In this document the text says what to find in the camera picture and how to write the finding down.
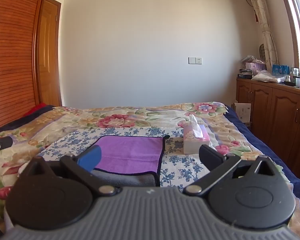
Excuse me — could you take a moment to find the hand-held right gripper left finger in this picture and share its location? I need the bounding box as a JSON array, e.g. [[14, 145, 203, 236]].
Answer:
[[22, 145, 121, 196]]

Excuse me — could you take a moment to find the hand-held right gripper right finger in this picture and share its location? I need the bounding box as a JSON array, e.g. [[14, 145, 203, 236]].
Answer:
[[184, 144, 282, 197]]

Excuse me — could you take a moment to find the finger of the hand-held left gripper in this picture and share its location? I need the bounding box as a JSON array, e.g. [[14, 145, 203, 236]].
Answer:
[[0, 136, 13, 161]]

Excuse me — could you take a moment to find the purple towel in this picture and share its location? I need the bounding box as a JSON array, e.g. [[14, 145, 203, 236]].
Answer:
[[93, 135, 170, 175]]

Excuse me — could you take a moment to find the grey towel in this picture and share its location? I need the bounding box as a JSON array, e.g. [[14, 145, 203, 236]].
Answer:
[[91, 169, 161, 188]]

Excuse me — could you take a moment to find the pink floral tissue box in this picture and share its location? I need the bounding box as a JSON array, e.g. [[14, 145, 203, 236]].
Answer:
[[183, 114, 211, 154]]

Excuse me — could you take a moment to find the blue floral white cloth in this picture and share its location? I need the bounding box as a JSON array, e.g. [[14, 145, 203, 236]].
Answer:
[[37, 127, 212, 188]]

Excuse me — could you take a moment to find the red cloth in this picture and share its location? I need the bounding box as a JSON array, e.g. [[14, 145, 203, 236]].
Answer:
[[24, 102, 48, 117]]

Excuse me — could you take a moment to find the floral bed quilt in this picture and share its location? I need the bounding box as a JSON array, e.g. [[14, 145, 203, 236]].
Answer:
[[0, 102, 300, 232]]

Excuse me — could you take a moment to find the flat cardboard box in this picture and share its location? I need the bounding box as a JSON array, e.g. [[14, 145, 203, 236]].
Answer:
[[233, 100, 252, 124]]

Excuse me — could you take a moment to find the wooden cabinet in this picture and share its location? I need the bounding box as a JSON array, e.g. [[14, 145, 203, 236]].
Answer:
[[235, 77, 300, 178]]

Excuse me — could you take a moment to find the wooden louvered wardrobe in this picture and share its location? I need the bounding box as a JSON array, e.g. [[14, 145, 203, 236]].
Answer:
[[0, 0, 50, 133]]

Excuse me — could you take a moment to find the stack of books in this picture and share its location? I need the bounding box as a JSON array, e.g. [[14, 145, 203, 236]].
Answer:
[[237, 68, 253, 79]]

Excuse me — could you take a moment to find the white plastic bag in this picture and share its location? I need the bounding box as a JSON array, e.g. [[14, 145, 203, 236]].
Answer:
[[251, 69, 282, 83]]

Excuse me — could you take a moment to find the wooden door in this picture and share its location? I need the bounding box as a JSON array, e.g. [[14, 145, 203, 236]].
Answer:
[[37, 0, 63, 107]]

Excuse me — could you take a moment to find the clear plastic bag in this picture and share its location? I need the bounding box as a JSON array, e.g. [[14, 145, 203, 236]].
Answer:
[[241, 55, 265, 64]]

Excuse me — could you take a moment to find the small grey fan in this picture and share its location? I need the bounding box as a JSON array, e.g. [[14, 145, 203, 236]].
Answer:
[[258, 43, 266, 64]]

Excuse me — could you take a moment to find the patterned beige curtain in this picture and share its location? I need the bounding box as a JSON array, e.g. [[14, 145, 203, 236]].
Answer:
[[242, 0, 280, 68]]

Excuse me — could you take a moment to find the wooden window frame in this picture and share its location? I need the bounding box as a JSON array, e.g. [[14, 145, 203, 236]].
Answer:
[[277, 0, 300, 68]]

